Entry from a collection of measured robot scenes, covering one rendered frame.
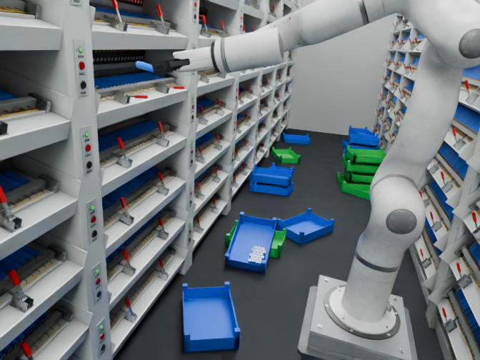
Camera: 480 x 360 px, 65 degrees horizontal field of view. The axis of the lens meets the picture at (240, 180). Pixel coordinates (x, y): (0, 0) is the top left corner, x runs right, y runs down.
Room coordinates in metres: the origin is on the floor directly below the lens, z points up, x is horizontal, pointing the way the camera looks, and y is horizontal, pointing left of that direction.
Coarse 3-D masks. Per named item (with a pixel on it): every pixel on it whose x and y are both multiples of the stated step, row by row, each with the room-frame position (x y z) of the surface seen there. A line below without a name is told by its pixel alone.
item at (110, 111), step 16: (96, 64) 1.23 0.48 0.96; (112, 64) 1.31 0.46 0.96; (128, 64) 1.41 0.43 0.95; (176, 80) 1.51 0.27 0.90; (96, 96) 0.93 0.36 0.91; (160, 96) 1.28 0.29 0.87; (176, 96) 1.42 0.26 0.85; (96, 112) 0.93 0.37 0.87; (112, 112) 1.00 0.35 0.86; (128, 112) 1.09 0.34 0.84; (144, 112) 1.19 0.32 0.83
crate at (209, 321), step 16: (192, 288) 1.35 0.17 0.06; (208, 288) 1.36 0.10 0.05; (224, 288) 1.37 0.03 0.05; (192, 304) 1.31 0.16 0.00; (208, 304) 1.31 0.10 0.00; (224, 304) 1.32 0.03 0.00; (192, 320) 1.21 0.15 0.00; (208, 320) 1.22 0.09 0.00; (224, 320) 1.22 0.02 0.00; (192, 336) 1.12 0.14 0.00; (208, 336) 1.13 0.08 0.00; (224, 336) 1.14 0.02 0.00
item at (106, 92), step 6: (168, 78) 1.47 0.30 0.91; (126, 84) 1.19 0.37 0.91; (132, 84) 1.21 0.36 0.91; (138, 84) 1.24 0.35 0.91; (144, 84) 1.27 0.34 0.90; (150, 84) 1.31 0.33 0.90; (174, 84) 1.47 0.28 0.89; (96, 90) 1.03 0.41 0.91; (102, 90) 1.05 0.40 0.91; (108, 90) 1.07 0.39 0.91; (114, 90) 1.10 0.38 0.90; (120, 90) 1.13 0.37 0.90; (126, 90) 1.16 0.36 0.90; (132, 90) 1.20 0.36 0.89; (138, 90) 1.22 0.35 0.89; (150, 90) 1.28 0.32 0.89; (102, 96) 1.04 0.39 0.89
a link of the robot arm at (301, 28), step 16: (320, 0) 0.92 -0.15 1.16; (336, 0) 0.89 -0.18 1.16; (352, 0) 0.88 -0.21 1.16; (288, 16) 1.01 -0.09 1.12; (304, 16) 0.91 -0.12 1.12; (320, 16) 0.89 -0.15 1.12; (336, 16) 0.88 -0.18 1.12; (352, 16) 0.88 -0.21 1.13; (288, 32) 1.01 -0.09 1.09; (304, 32) 0.91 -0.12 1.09; (320, 32) 0.90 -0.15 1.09; (336, 32) 0.90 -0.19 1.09; (288, 48) 1.03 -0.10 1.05
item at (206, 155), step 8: (208, 136) 2.11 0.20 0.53; (216, 136) 2.03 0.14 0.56; (224, 136) 2.21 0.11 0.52; (232, 136) 2.20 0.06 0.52; (200, 144) 1.95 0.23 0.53; (208, 144) 1.99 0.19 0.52; (216, 144) 2.02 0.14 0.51; (224, 144) 2.14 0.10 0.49; (200, 152) 1.77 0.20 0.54; (208, 152) 1.93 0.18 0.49; (216, 152) 1.97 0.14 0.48; (224, 152) 2.11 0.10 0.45; (200, 160) 1.76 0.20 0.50; (208, 160) 1.82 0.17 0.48; (216, 160) 1.97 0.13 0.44; (200, 168) 1.70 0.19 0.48
